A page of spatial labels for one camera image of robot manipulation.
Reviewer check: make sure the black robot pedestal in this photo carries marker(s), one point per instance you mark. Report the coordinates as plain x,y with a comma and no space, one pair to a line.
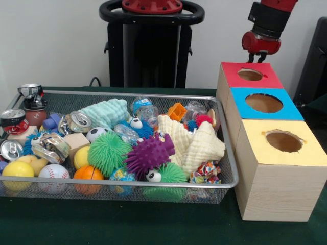
148,56

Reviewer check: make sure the cream muslin cloth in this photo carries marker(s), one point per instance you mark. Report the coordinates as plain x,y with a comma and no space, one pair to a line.
196,145

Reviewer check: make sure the white baseball toy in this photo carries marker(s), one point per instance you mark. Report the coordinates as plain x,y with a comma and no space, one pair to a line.
53,176

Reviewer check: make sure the red soda can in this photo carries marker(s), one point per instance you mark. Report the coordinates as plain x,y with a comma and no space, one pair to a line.
13,121

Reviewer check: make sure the shallow clear mesh bin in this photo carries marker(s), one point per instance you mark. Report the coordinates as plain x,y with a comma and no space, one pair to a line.
227,178

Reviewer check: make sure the mint green cloth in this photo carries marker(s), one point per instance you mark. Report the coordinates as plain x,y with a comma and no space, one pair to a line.
104,113

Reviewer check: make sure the orange basketball toy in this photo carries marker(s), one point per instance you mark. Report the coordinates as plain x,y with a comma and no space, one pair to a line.
88,176

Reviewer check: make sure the smooth yellow ball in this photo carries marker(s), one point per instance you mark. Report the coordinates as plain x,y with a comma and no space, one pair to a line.
18,173

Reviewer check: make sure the crushed silver can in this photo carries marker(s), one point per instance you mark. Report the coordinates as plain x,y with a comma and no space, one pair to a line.
50,148

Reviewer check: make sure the wooden box with three holes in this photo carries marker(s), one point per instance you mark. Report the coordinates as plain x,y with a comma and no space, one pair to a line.
278,178

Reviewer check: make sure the orange plastic toy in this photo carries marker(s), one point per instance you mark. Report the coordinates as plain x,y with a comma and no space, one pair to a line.
177,111

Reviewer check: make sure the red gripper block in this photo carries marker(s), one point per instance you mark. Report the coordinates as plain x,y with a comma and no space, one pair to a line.
260,43

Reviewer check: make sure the black chair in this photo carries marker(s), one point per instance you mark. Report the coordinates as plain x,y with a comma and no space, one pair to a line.
314,66

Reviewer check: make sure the blue globe ball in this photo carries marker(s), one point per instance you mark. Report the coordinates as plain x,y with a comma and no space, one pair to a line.
121,176

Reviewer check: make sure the green spiky ball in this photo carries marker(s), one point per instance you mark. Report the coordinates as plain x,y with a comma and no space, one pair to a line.
171,178
109,153

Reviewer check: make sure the purple spiky ball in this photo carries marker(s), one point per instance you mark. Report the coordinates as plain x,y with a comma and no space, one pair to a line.
149,155

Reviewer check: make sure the black soda can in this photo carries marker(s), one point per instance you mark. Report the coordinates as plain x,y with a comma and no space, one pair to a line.
31,97

